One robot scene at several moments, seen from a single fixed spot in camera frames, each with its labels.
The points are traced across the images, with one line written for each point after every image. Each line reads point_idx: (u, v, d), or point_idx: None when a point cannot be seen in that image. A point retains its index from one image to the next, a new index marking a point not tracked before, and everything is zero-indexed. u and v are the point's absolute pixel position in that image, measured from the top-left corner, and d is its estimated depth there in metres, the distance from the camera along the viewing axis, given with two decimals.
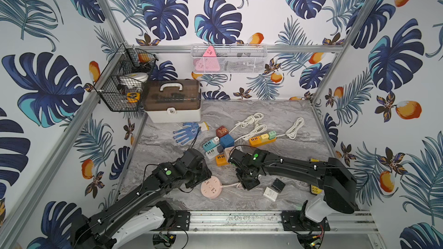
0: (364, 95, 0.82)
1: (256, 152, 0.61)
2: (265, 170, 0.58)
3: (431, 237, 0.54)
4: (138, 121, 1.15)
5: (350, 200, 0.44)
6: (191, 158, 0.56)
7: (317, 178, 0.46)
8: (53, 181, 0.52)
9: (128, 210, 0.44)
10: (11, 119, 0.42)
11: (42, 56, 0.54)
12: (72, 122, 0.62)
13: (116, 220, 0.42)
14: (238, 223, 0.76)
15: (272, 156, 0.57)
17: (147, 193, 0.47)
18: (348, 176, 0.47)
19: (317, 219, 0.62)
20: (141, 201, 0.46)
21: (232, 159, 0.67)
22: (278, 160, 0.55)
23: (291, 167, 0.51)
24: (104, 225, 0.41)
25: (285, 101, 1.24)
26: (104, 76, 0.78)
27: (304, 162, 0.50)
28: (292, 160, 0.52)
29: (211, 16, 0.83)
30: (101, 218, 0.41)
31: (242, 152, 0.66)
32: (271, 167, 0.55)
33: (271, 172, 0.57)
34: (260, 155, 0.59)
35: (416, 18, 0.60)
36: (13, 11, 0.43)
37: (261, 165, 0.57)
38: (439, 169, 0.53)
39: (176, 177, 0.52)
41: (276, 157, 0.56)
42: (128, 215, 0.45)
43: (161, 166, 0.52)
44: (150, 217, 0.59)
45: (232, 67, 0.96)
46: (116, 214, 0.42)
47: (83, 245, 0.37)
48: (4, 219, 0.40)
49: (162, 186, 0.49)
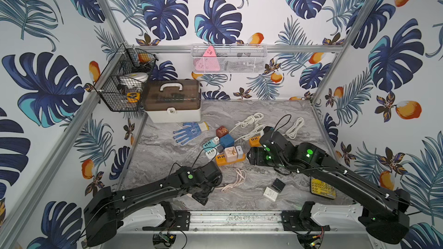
0: (364, 95, 0.82)
1: (309, 149, 0.47)
2: (315, 174, 0.47)
3: (431, 237, 0.54)
4: (138, 121, 1.14)
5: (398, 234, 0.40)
6: (211, 170, 0.59)
7: (387, 210, 0.40)
8: (53, 181, 0.52)
9: (149, 197, 0.46)
10: (11, 119, 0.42)
11: (42, 56, 0.54)
12: (72, 122, 0.62)
13: (136, 202, 0.44)
14: (238, 224, 0.76)
15: (331, 162, 0.45)
17: (168, 188, 0.50)
18: None
19: (321, 223, 0.62)
20: (161, 192, 0.48)
21: (271, 144, 0.52)
22: (342, 171, 0.44)
23: (355, 184, 0.42)
24: (126, 203, 0.43)
25: (285, 101, 1.24)
26: (104, 76, 0.78)
27: (373, 186, 0.42)
28: (356, 176, 0.43)
29: (211, 16, 0.83)
30: (126, 196, 0.44)
31: (284, 140, 0.51)
32: (329, 173, 0.44)
33: (322, 177, 0.47)
34: (314, 153, 0.47)
35: (417, 18, 0.60)
36: (13, 11, 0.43)
37: (316, 168, 0.45)
38: (439, 170, 0.53)
39: (194, 184, 0.54)
41: (337, 166, 0.45)
42: (147, 202, 0.47)
43: (183, 169, 0.56)
44: (153, 212, 0.60)
45: (232, 67, 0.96)
46: (138, 197, 0.45)
47: (104, 216, 0.39)
48: (5, 218, 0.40)
49: (183, 187, 0.52)
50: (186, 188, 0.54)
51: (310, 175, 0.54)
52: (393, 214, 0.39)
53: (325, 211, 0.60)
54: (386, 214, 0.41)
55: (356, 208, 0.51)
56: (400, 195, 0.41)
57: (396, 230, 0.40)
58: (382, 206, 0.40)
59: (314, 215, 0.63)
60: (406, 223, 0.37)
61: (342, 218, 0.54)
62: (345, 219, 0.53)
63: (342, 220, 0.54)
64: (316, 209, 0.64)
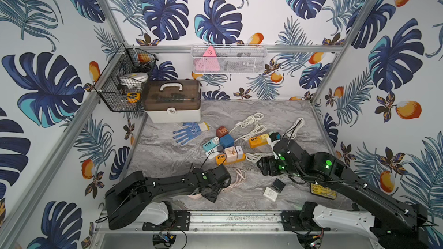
0: (364, 95, 0.82)
1: (328, 160, 0.45)
2: (334, 186, 0.45)
3: (431, 236, 0.54)
4: (138, 121, 1.14)
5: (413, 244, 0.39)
6: (222, 173, 0.64)
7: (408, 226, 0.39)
8: (53, 181, 0.52)
9: (174, 188, 0.50)
10: (11, 119, 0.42)
11: (42, 56, 0.54)
12: (72, 123, 0.61)
13: (164, 190, 0.48)
14: (238, 223, 0.76)
15: (350, 174, 0.44)
17: (188, 183, 0.54)
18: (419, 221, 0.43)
19: (322, 224, 0.62)
20: (184, 187, 0.53)
21: (287, 153, 0.50)
22: (363, 185, 0.43)
23: (373, 197, 0.41)
24: (156, 188, 0.46)
25: (285, 101, 1.24)
26: (103, 76, 0.78)
27: (392, 200, 0.41)
28: (375, 189, 0.42)
29: (211, 16, 0.83)
30: (156, 183, 0.47)
31: (300, 149, 0.49)
32: (349, 186, 0.43)
33: (341, 191, 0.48)
34: (333, 164, 0.45)
35: (417, 18, 0.60)
36: (13, 11, 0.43)
37: (337, 181, 0.43)
38: (439, 170, 0.53)
39: (206, 185, 0.60)
41: (357, 178, 0.43)
42: (171, 191, 0.50)
43: (198, 169, 0.61)
44: (161, 208, 0.61)
45: (232, 67, 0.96)
46: (166, 186, 0.48)
47: (136, 197, 0.41)
48: (5, 218, 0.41)
49: (200, 185, 0.57)
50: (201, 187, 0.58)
51: (329, 187, 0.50)
52: (412, 230, 0.39)
53: (330, 215, 0.59)
54: (405, 230, 0.40)
55: (367, 217, 0.51)
56: (418, 210, 0.40)
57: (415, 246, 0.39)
58: (402, 221, 0.40)
59: (319, 218, 0.62)
60: (427, 241, 0.37)
61: (348, 225, 0.54)
62: (351, 226, 0.53)
63: (349, 226, 0.54)
64: (320, 212, 0.63)
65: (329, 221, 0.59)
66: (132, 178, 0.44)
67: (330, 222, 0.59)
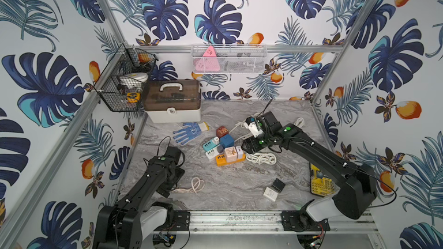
0: (364, 95, 0.82)
1: (289, 126, 0.59)
2: (289, 145, 0.57)
3: (431, 237, 0.54)
4: (138, 121, 1.13)
5: (361, 208, 0.43)
6: (175, 150, 0.70)
7: (340, 174, 0.45)
8: (53, 181, 0.52)
9: (148, 185, 0.50)
10: (11, 119, 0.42)
11: (42, 56, 0.54)
12: (72, 123, 0.61)
13: (142, 195, 0.47)
14: (238, 223, 0.76)
15: (304, 136, 0.55)
17: (156, 173, 0.54)
18: (372, 189, 0.45)
19: (316, 217, 0.62)
20: (155, 177, 0.53)
21: (262, 120, 0.65)
22: (309, 142, 0.53)
23: (318, 153, 0.50)
24: (133, 202, 0.43)
25: (285, 101, 1.24)
26: (103, 76, 0.78)
27: (334, 155, 0.48)
28: (322, 148, 0.50)
29: (211, 16, 0.83)
30: (129, 197, 0.44)
31: (274, 119, 0.64)
32: (298, 142, 0.54)
33: (294, 148, 0.56)
34: (292, 129, 0.58)
35: (416, 18, 0.60)
36: (12, 11, 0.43)
37: (289, 138, 0.56)
38: (439, 170, 0.53)
39: (170, 160, 0.61)
41: (308, 139, 0.54)
42: (149, 192, 0.51)
43: (154, 159, 0.59)
44: (154, 211, 0.60)
45: (232, 67, 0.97)
46: (141, 192, 0.47)
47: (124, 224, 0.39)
48: (4, 219, 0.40)
49: (165, 166, 0.58)
50: (168, 167, 0.61)
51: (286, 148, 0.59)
52: (343, 177, 0.44)
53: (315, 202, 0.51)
54: (339, 178, 0.45)
55: None
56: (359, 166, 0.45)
57: (351, 197, 0.43)
58: (337, 170, 0.45)
59: (309, 208, 0.64)
60: (353, 184, 0.41)
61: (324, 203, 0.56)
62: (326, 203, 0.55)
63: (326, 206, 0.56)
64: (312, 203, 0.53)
65: (315, 207, 0.62)
66: (99, 218, 0.39)
67: (317, 209, 0.61)
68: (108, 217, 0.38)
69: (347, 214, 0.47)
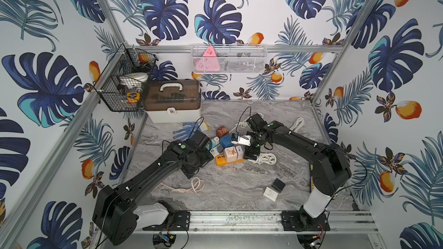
0: (364, 95, 0.82)
1: (273, 123, 0.67)
2: (273, 138, 0.65)
3: (431, 237, 0.54)
4: (138, 121, 1.13)
5: (334, 183, 0.48)
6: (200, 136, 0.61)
7: (311, 153, 0.51)
8: (53, 181, 0.52)
9: (153, 177, 0.46)
10: (11, 120, 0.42)
11: (42, 56, 0.54)
12: (72, 122, 0.62)
13: (142, 187, 0.44)
14: (238, 223, 0.76)
15: (284, 128, 0.62)
17: (169, 162, 0.50)
18: (344, 166, 0.49)
19: (314, 213, 0.63)
20: (165, 168, 0.49)
21: (249, 120, 0.76)
22: (288, 131, 0.61)
23: (295, 139, 0.57)
24: (132, 192, 0.42)
25: (285, 101, 1.24)
26: (104, 76, 0.78)
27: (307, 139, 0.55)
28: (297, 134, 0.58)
29: (211, 16, 0.83)
30: (129, 185, 0.43)
31: (261, 118, 0.74)
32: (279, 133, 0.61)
33: (277, 140, 0.64)
34: (275, 124, 0.66)
35: (416, 18, 0.60)
36: (12, 11, 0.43)
37: (271, 131, 0.64)
38: (439, 169, 0.53)
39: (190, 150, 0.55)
41: (286, 128, 0.62)
42: (153, 183, 0.47)
43: (172, 144, 0.55)
44: (158, 207, 0.61)
45: (232, 67, 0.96)
46: (143, 181, 0.44)
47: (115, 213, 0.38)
48: (5, 218, 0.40)
49: (181, 157, 0.53)
50: (185, 157, 0.55)
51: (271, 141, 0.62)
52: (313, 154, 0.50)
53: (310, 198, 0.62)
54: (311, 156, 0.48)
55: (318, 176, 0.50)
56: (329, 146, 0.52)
57: (322, 172, 0.48)
58: (309, 150, 0.51)
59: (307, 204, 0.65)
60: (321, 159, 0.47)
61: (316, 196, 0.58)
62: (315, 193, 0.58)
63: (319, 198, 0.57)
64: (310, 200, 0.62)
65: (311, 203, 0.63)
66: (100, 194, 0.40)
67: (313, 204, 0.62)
68: (106, 197, 0.43)
69: (324, 191, 0.51)
